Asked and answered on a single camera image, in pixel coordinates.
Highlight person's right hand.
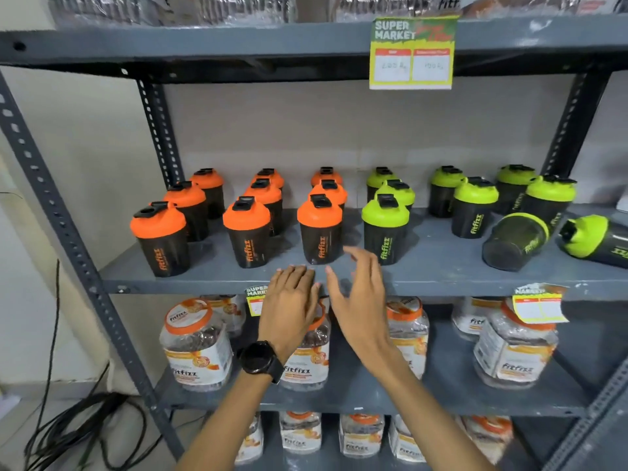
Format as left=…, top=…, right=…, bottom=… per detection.
left=325, top=245, right=394, bottom=362

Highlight person's left hand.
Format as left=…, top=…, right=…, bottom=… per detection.
left=258, top=264, right=323, bottom=362

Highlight person's left forearm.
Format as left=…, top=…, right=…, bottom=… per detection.
left=176, top=367, right=276, bottom=471

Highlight person's right forearm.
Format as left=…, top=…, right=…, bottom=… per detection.
left=365, top=347, right=497, bottom=471

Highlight small yellow price tag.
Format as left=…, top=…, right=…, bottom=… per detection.
left=245, top=285, right=270, bottom=318

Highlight black wrist watch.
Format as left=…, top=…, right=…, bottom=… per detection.
left=238, top=340, right=286, bottom=386

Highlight group of orange-lid shaker bottles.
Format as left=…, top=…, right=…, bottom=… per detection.
left=130, top=166, right=349, bottom=278

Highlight grey metal shelf rack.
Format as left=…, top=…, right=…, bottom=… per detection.
left=0, top=13, right=628, bottom=471

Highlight row of clear snack jars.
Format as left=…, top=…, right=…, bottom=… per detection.
left=159, top=294, right=560, bottom=393

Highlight clear orange-lid snack jar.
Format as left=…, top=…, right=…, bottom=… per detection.
left=333, top=0, right=462, bottom=23
left=197, top=0, right=298, bottom=26
left=461, top=0, right=581, bottom=20
left=388, top=415, right=428, bottom=464
left=456, top=415, right=515, bottom=466
left=339, top=413, right=385, bottom=460
left=45, top=0, right=164, bottom=28
left=279, top=411, right=323, bottom=456
left=234, top=412, right=265, bottom=466

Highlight group of green-lid shaker bottles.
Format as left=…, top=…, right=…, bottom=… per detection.
left=361, top=164, right=628, bottom=273

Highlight curled yellow price tag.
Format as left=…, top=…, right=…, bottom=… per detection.
left=511, top=283, right=570, bottom=324

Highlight large yellow green price tag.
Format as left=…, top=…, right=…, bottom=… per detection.
left=369, top=15, right=460, bottom=91

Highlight bundle of black cables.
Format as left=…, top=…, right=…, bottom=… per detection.
left=23, top=260, right=173, bottom=471

